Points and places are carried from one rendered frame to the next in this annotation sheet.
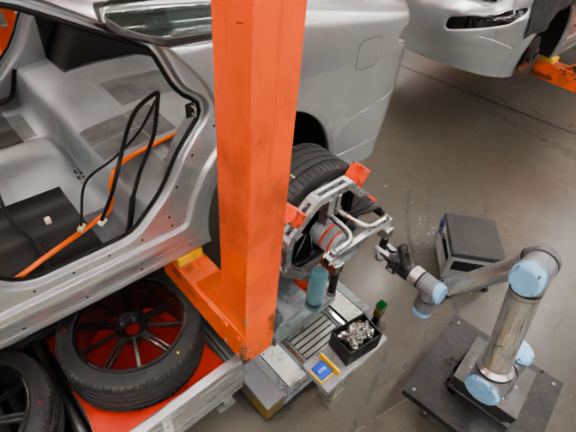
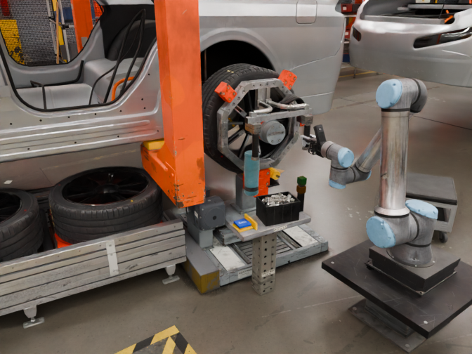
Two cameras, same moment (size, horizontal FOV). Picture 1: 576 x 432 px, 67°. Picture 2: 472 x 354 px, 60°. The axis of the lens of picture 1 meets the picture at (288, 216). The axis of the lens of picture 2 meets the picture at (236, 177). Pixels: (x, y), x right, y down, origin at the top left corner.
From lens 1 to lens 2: 1.35 m
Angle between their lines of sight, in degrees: 24
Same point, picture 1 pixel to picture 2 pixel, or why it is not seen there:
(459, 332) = not seen: hidden behind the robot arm
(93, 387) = (64, 208)
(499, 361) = (386, 192)
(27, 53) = (93, 53)
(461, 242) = (413, 187)
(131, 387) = (90, 211)
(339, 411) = (269, 298)
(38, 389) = (27, 205)
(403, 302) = (357, 241)
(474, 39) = (438, 53)
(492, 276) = not seen: hidden behind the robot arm
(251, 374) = (196, 254)
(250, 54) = not seen: outside the picture
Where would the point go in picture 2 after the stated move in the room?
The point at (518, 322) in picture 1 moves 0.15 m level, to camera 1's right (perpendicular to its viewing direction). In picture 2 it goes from (391, 140) to (429, 144)
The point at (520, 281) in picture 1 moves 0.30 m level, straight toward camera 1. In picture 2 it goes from (383, 95) to (330, 104)
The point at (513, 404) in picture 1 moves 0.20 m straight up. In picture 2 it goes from (425, 270) to (434, 233)
